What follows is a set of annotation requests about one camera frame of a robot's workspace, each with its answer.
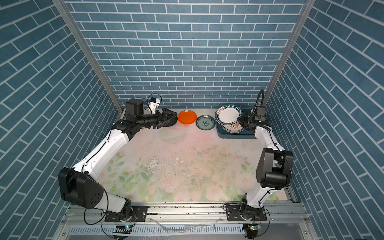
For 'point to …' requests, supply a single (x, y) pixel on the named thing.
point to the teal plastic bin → (245, 134)
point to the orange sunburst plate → (234, 128)
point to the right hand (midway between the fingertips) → (237, 116)
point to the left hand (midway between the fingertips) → (173, 117)
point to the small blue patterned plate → (205, 122)
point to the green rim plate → (228, 114)
